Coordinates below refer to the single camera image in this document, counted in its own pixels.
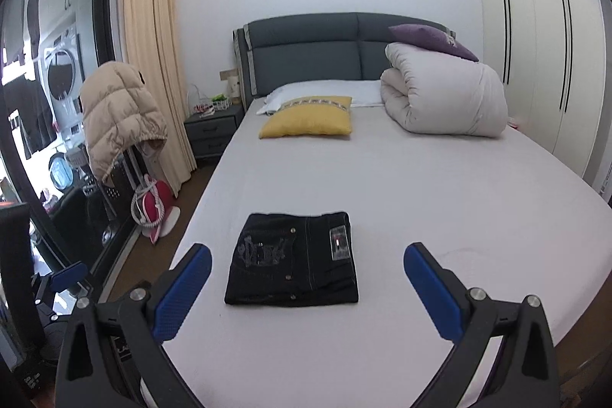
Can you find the bed with white sheet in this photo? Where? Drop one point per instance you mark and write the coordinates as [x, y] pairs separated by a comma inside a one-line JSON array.
[[430, 197]]

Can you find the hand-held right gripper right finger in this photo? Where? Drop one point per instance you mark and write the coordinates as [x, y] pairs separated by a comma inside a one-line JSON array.
[[432, 293]]

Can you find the black clothes rack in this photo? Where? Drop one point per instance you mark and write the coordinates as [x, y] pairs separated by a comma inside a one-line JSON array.
[[122, 188]]

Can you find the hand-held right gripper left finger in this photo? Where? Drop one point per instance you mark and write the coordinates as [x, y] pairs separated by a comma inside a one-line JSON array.
[[184, 293]]

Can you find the white table lamp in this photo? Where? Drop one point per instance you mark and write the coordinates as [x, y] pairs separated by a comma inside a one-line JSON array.
[[234, 90]]

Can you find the red and white garment steamer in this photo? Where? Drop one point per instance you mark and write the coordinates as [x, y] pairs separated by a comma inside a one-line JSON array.
[[155, 207]]

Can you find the purple pillow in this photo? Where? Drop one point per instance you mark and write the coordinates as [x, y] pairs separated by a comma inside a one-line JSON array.
[[430, 37]]

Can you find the yellow pillow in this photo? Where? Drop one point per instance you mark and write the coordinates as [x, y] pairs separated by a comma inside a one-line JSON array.
[[311, 119]]

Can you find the black denim pants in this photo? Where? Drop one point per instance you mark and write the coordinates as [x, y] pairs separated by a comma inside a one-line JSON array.
[[287, 264]]

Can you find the white washing machine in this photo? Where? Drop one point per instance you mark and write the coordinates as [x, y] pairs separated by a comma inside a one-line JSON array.
[[62, 68]]

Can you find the grey nightstand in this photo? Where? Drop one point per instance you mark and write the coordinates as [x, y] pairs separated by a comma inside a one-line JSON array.
[[213, 135]]

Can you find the white pillow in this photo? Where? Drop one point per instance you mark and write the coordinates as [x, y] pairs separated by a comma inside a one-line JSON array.
[[325, 91]]

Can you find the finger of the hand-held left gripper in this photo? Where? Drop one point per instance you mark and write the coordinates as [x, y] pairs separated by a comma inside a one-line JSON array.
[[70, 273]]

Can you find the black-framed glass sliding door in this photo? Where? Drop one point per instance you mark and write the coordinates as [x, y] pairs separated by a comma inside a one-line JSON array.
[[103, 6]]

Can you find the beige puffer jacket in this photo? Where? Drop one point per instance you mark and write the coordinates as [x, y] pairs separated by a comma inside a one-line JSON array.
[[119, 111]]

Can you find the grey upholstered headboard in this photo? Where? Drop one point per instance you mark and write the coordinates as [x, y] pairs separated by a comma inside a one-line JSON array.
[[306, 54]]

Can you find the white rolled duvet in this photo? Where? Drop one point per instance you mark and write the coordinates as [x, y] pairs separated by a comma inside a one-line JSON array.
[[444, 97]]

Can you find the green plant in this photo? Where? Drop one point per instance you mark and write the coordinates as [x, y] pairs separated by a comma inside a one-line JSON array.
[[221, 99]]

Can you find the cream wardrobe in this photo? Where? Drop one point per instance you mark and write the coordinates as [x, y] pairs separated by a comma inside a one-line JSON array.
[[535, 54]]

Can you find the beige curtain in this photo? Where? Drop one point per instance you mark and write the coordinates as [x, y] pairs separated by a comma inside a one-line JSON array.
[[148, 30]]

